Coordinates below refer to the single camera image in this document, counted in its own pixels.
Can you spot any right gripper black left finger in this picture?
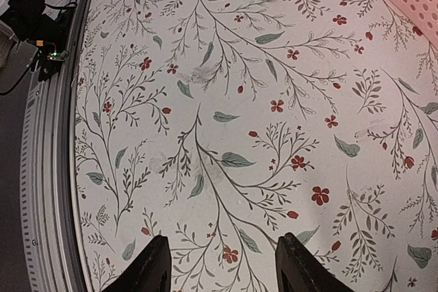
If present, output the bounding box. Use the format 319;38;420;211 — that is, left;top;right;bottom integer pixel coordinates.
103;235;171;292

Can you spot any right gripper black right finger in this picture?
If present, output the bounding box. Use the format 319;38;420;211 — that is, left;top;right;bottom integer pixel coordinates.
275;233;352;292

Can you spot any aluminium front rail frame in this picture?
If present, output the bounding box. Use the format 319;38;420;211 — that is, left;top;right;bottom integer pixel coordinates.
19;0;91;291

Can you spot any black cable at left base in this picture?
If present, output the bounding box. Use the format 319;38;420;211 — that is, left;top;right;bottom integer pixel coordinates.
0;40;35;96

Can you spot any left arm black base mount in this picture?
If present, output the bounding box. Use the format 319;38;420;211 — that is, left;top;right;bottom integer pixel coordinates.
1;0;77;82

